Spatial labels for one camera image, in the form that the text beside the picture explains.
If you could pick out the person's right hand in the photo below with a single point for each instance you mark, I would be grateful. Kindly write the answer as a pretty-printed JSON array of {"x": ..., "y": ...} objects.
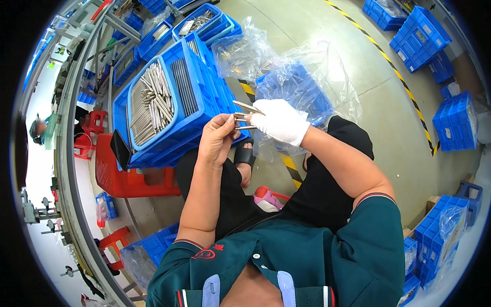
[{"x": 282, "y": 121}]

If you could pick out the person's left hand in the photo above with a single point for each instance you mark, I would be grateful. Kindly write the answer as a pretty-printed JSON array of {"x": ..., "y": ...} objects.
[{"x": 214, "y": 140}]

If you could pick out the person's right fingers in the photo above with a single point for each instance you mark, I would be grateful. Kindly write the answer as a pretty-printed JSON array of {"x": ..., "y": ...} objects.
[{"x": 256, "y": 117}]

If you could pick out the long metal rod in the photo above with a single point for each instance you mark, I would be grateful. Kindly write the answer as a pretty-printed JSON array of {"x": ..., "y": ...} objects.
[{"x": 245, "y": 106}]

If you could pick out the short metal rod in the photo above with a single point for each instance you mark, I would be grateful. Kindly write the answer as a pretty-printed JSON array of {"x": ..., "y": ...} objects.
[
  {"x": 241, "y": 116},
  {"x": 245, "y": 127}
]

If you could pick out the blue crate under plastic bag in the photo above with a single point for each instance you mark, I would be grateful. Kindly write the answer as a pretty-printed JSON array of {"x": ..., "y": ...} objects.
[{"x": 295, "y": 92}]

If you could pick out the crumpled clear plastic bag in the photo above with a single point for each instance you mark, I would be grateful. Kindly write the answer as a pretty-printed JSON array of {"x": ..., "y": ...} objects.
[{"x": 241, "y": 53}]

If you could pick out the large blue plastic crate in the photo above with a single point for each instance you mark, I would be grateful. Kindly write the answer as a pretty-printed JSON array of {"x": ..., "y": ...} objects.
[{"x": 191, "y": 130}]

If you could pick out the row of dark metal rods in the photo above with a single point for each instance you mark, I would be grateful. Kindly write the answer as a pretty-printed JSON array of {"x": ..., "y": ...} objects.
[{"x": 184, "y": 86}]

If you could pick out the blue inner tray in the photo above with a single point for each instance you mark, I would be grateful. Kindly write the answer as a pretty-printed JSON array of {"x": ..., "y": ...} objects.
[{"x": 174, "y": 115}]

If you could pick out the red seat stool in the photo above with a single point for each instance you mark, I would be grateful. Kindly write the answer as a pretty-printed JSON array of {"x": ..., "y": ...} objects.
[{"x": 282, "y": 196}]

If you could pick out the pink cloth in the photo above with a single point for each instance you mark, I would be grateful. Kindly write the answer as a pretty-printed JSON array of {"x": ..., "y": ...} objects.
[{"x": 266, "y": 201}]

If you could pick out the large clear plastic bag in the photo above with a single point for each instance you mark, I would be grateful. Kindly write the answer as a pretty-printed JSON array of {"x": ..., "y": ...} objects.
[{"x": 337, "y": 88}]

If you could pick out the person's legs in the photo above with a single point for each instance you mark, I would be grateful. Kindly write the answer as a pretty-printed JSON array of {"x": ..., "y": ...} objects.
[{"x": 318, "y": 192}]

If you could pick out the pile of metal rods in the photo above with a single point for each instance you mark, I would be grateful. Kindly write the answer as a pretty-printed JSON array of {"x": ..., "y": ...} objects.
[{"x": 151, "y": 103}]

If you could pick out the blue crate with metal parts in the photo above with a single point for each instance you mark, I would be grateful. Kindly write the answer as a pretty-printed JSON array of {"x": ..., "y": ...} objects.
[{"x": 207, "y": 21}]

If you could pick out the blue crate with clear bag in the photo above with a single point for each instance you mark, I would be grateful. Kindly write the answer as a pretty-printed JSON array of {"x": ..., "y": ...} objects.
[
  {"x": 153, "y": 245},
  {"x": 155, "y": 40}
]

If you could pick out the black phone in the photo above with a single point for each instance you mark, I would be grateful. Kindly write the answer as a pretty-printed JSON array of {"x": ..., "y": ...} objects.
[{"x": 121, "y": 149}]

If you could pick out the large red plastic stool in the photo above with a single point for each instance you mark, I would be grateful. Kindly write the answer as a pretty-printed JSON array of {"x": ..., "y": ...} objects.
[{"x": 126, "y": 180}]

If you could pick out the person's body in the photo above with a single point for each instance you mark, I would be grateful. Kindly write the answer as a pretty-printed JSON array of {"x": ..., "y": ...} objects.
[{"x": 307, "y": 261}]

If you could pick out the small red plastic stool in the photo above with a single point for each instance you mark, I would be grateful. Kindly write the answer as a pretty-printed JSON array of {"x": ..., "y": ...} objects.
[
  {"x": 92, "y": 130},
  {"x": 113, "y": 245}
]

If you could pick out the small blue basket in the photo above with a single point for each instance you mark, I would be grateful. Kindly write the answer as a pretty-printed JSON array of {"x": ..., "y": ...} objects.
[{"x": 107, "y": 207}]

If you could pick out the stack of blue crates with bag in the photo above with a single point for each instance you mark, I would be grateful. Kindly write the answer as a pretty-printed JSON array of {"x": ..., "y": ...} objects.
[{"x": 433, "y": 241}]

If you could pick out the blue plastic stool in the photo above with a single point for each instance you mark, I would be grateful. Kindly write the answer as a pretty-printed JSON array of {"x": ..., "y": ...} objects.
[{"x": 471, "y": 199}]

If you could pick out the grey workbench rail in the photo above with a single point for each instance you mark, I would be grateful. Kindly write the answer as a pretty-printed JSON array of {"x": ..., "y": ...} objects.
[{"x": 67, "y": 161}]

